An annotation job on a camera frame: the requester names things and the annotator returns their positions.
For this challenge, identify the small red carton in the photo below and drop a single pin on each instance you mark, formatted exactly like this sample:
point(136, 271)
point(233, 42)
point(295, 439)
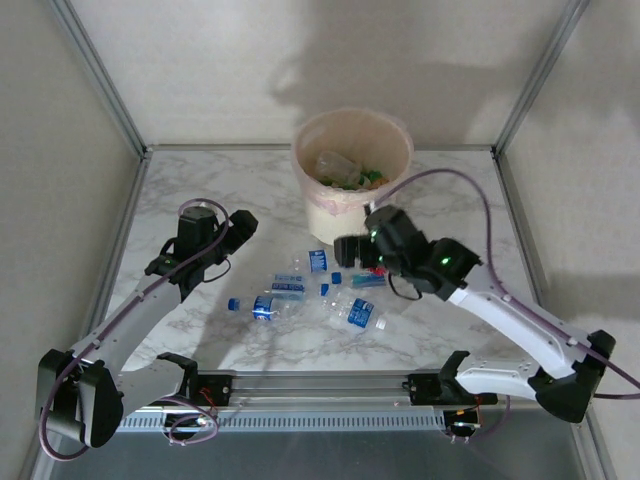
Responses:
point(378, 272)

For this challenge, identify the teal blue carton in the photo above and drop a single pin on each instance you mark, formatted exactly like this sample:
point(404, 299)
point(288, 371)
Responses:
point(367, 281)

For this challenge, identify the clear bottle white cap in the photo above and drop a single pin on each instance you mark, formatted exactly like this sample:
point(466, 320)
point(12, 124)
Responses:
point(361, 310)

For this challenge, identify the clear bottle dark blue label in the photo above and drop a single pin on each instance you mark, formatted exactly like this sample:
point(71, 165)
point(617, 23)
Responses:
point(263, 306)

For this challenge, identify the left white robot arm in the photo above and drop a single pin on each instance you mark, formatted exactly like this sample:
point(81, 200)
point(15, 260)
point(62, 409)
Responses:
point(130, 320)

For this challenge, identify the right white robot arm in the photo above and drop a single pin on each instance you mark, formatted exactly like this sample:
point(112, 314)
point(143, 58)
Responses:
point(510, 320)

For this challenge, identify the beige ribbed plastic bin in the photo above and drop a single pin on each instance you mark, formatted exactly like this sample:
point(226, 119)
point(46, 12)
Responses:
point(325, 225)

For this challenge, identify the pink plastic bin liner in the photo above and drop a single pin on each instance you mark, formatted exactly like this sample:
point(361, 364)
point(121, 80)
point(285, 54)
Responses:
point(310, 145)

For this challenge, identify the small lit circuit board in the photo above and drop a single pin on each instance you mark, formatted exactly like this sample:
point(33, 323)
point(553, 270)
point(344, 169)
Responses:
point(462, 425)

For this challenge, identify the grey metal sheet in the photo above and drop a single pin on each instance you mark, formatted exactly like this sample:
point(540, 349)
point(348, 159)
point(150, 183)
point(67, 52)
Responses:
point(325, 457)

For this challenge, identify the aluminium side frame rail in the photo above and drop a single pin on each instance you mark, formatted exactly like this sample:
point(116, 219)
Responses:
point(506, 185)
point(134, 200)

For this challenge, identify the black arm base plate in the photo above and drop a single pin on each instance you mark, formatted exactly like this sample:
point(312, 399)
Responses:
point(220, 387)
point(422, 387)

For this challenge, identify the aluminium front mounting rail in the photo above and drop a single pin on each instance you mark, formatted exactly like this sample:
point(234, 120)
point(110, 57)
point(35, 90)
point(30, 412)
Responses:
point(320, 387)

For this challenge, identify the aluminium frame post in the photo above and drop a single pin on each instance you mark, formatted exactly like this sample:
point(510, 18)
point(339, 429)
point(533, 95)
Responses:
point(542, 75)
point(100, 75)

